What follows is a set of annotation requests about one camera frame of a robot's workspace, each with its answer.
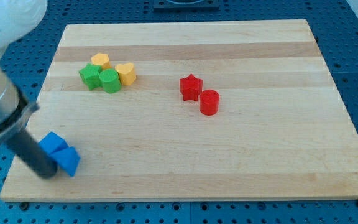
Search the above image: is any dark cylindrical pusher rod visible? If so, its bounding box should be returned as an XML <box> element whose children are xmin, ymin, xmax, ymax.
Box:
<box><xmin>6</xmin><ymin>129</ymin><xmax>58</xmax><ymax>179</ymax></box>

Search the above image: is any blue triangle block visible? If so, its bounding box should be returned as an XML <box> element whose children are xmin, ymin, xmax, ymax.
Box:
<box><xmin>50</xmin><ymin>147</ymin><xmax>81</xmax><ymax>177</ymax></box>

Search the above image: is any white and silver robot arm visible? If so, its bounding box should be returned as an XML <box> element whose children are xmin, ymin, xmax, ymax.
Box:
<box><xmin>0</xmin><ymin>0</ymin><xmax>57</xmax><ymax>179</ymax></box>

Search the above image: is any blue cube block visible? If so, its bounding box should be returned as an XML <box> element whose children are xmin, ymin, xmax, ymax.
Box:
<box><xmin>39</xmin><ymin>132</ymin><xmax>68</xmax><ymax>155</ymax></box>

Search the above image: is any green star block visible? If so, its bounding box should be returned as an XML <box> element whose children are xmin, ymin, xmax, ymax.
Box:
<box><xmin>78</xmin><ymin>63</ymin><xmax>102</xmax><ymax>90</ymax></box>

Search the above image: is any green cylinder block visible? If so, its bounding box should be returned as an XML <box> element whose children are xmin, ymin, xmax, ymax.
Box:
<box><xmin>99</xmin><ymin>68</ymin><xmax>121</xmax><ymax>93</ymax></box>

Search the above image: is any yellow pentagon block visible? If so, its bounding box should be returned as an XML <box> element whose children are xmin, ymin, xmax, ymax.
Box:
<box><xmin>91</xmin><ymin>53</ymin><xmax>112</xmax><ymax>70</ymax></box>

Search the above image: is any yellow heart block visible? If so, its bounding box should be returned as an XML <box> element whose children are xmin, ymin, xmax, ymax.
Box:
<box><xmin>115</xmin><ymin>62</ymin><xmax>137</xmax><ymax>86</ymax></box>

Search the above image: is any red star block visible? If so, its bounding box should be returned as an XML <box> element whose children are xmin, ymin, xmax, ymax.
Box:
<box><xmin>180</xmin><ymin>74</ymin><xmax>203</xmax><ymax>101</ymax></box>

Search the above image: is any red cylinder block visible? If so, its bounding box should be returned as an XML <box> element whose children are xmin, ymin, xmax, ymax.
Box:
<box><xmin>200</xmin><ymin>90</ymin><xmax>220</xmax><ymax>116</ymax></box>

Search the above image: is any light wooden board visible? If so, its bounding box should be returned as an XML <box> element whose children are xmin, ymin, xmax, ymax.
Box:
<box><xmin>0</xmin><ymin>19</ymin><xmax>358</xmax><ymax>202</ymax></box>

